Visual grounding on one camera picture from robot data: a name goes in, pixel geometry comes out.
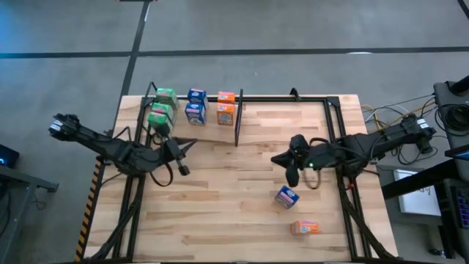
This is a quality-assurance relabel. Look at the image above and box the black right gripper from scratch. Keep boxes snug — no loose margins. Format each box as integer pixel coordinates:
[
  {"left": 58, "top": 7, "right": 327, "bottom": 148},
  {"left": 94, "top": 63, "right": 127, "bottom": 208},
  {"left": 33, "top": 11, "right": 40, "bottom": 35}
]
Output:
[{"left": 270, "top": 133, "right": 328, "bottom": 188}]

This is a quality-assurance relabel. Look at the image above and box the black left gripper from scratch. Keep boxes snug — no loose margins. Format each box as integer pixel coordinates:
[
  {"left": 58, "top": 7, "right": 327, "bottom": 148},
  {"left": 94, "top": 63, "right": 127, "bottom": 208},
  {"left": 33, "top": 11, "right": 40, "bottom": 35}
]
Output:
[{"left": 155, "top": 124, "right": 199, "bottom": 177}]

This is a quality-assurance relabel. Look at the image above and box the blue Frosted Flakes cereal box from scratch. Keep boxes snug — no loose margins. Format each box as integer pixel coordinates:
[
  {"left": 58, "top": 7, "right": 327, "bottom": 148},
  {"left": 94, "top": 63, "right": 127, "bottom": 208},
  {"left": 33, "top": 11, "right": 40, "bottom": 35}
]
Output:
[
  {"left": 184, "top": 102, "right": 208, "bottom": 126},
  {"left": 274, "top": 186, "right": 300, "bottom": 210},
  {"left": 187, "top": 87, "right": 209, "bottom": 106}
]

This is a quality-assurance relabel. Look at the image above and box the orange Mini-Wheats cereal box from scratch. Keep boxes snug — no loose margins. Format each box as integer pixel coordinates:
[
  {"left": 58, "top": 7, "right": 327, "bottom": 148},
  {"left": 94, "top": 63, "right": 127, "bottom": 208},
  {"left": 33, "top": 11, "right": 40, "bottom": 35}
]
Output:
[
  {"left": 290, "top": 219, "right": 320, "bottom": 236},
  {"left": 215, "top": 102, "right": 235, "bottom": 127},
  {"left": 217, "top": 91, "right": 237, "bottom": 104}
]

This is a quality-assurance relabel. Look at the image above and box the black shelf divider bar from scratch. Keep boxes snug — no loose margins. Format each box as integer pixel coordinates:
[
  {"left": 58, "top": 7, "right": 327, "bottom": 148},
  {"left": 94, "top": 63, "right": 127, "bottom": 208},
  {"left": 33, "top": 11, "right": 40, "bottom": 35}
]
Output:
[{"left": 234, "top": 87, "right": 244, "bottom": 147}]

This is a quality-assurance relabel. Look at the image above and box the long black floor tape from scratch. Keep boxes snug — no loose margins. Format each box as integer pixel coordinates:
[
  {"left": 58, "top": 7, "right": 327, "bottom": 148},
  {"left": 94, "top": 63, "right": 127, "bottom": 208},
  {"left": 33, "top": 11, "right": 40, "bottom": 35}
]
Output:
[{"left": 0, "top": 45, "right": 469, "bottom": 59}]

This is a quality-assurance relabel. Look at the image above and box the slanted black floor tape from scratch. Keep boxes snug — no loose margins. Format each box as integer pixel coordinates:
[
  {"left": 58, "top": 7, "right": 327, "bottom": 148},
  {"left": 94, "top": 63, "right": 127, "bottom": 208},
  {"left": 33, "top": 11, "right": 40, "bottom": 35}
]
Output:
[{"left": 119, "top": 0, "right": 152, "bottom": 97}]

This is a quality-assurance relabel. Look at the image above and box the black desk beam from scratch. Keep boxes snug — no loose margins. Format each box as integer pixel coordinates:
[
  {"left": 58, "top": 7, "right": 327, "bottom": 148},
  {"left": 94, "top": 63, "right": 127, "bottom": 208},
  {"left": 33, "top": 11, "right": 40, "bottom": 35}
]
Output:
[{"left": 380, "top": 157, "right": 469, "bottom": 201}]

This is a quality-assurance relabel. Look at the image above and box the white board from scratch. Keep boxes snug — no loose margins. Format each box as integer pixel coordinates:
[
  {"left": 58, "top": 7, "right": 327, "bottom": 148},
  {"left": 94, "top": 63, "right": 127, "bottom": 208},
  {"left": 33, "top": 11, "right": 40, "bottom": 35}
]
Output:
[{"left": 394, "top": 169, "right": 443, "bottom": 217}]

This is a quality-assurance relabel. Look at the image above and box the black power adapter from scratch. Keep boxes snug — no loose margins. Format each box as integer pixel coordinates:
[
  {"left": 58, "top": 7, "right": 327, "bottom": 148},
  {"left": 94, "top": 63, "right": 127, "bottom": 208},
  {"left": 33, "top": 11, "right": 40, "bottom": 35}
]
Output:
[{"left": 417, "top": 138, "right": 434, "bottom": 155}]

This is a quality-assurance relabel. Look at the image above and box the grey metal side table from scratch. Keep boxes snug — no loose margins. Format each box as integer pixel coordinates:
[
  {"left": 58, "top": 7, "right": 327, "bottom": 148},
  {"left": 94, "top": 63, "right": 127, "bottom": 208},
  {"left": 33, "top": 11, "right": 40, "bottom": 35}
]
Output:
[{"left": 0, "top": 164, "right": 59, "bottom": 264}]

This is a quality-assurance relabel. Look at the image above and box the grey side cart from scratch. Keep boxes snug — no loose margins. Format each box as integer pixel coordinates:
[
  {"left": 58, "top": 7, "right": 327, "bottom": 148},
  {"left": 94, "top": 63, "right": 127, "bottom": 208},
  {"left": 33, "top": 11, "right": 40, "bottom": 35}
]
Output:
[{"left": 433, "top": 75, "right": 469, "bottom": 155}]

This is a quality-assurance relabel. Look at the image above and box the black device with light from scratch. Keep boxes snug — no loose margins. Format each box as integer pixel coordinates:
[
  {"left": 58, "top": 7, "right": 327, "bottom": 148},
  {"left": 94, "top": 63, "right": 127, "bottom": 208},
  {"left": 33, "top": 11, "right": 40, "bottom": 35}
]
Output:
[{"left": 0, "top": 143, "right": 21, "bottom": 169}]

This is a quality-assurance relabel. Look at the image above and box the black backlit keyboard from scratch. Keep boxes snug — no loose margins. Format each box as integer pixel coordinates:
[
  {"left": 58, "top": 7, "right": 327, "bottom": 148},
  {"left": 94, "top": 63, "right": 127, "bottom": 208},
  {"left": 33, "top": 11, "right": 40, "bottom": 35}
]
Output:
[{"left": 452, "top": 185, "right": 469, "bottom": 228}]

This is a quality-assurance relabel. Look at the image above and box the black left wrist camera cable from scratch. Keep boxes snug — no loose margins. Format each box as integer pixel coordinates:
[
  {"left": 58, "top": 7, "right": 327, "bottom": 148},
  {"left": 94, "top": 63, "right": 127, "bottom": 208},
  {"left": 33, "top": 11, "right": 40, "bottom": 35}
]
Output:
[{"left": 148, "top": 161, "right": 174, "bottom": 188}]

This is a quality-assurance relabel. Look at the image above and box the black aluminium table frame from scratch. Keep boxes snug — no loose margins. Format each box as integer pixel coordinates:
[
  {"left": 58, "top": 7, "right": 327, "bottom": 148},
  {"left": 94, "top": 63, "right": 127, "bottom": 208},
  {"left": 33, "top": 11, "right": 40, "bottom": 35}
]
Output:
[{"left": 86, "top": 82, "right": 396, "bottom": 263}]

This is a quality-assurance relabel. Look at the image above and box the yellow cable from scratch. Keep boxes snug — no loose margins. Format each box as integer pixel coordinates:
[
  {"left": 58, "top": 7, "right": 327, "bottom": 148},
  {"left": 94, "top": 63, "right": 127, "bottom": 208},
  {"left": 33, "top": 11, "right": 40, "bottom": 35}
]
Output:
[{"left": 361, "top": 100, "right": 439, "bottom": 142}]

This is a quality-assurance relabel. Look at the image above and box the coiled black cable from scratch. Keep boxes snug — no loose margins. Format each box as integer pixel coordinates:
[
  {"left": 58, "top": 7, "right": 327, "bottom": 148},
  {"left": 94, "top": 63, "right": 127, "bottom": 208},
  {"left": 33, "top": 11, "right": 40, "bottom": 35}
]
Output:
[{"left": 437, "top": 103, "right": 469, "bottom": 133}]

